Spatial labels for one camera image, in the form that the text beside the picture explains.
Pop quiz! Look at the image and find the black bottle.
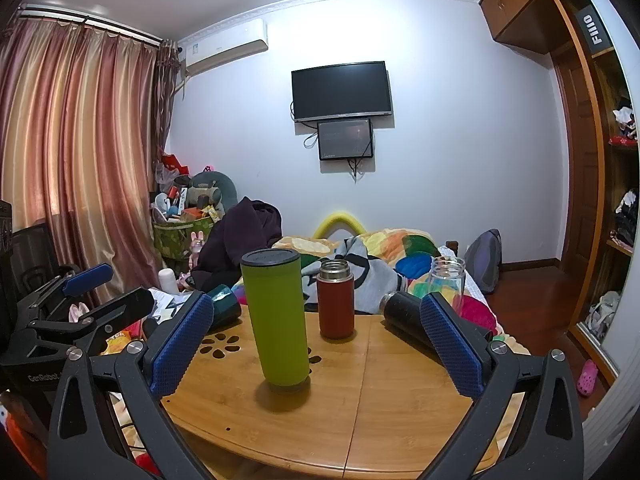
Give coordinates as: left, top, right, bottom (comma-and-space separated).
380, 290, 443, 350

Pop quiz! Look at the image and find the yellow foam tube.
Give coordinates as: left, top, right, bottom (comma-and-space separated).
313, 212, 369, 240

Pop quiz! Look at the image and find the wooden overhead cabinet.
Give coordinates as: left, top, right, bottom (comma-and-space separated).
478, 0, 576, 56

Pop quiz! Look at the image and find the wall television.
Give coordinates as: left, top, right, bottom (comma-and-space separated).
291, 61, 393, 124

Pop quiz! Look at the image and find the green storage box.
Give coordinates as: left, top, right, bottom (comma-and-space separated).
153, 217, 222, 262

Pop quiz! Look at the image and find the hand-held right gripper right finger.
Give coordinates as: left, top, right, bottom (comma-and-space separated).
419, 291, 586, 480

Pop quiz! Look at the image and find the yellow snack packet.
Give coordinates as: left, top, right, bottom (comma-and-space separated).
102, 326, 147, 357

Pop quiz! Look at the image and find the wooden door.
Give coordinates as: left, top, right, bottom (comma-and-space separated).
552, 49, 602, 281

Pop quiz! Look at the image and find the grey backpack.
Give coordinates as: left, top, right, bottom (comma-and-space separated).
463, 229, 503, 295

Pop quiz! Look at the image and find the wooden wardrobe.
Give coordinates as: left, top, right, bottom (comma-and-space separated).
545, 0, 640, 388

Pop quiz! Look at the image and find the pink striped curtain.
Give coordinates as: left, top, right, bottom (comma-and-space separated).
0, 7, 179, 306

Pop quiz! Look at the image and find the red bag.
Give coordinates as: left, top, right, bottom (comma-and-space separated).
160, 153, 189, 177

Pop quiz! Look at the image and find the small black monitor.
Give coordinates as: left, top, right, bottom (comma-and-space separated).
317, 118, 375, 162

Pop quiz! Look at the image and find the red thermos cup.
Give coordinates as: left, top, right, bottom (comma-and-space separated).
315, 259, 357, 340

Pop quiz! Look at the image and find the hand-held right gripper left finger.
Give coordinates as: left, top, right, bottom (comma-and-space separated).
47, 291, 216, 480

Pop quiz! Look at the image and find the colourful patchwork blanket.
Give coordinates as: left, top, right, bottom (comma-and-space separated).
272, 229, 502, 337

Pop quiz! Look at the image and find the grey printed cloth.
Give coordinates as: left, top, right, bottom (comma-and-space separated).
300, 236, 397, 314

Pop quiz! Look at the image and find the clear glass jar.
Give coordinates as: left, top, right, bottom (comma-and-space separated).
429, 255, 468, 318

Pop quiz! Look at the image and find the teal cup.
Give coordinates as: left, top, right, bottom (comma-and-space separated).
206, 284, 243, 331

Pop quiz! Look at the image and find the grey plush toy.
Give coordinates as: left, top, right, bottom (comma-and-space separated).
189, 170, 240, 209

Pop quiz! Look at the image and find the green tumbler cup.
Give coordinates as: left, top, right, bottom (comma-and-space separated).
240, 248, 310, 394

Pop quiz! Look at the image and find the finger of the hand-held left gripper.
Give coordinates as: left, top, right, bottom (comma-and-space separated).
17, 263, 115, 314
29, 287, 155, 349

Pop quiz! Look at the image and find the white bottle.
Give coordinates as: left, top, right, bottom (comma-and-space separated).
158, 268, 181, 295

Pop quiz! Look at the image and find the pink rabbit toy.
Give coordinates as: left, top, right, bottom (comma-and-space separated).
188, 231, 207, 272

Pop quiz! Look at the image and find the black mesh chair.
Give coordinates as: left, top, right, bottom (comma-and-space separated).
9, 222, 82, 307

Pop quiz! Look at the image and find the dark purple jacket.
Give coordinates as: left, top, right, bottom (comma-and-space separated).
188, 196, 284, 294

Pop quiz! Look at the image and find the curtain rail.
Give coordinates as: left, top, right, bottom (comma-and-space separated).
19, 4, 167, 45

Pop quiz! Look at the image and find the pink slipper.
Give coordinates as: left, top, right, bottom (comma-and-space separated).
576, 358, 599, 397

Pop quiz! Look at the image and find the white bag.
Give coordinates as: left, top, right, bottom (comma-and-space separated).
589, 290, 622, 342

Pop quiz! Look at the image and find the white air conditioner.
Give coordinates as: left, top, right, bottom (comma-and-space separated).
180, 18, 270, 79

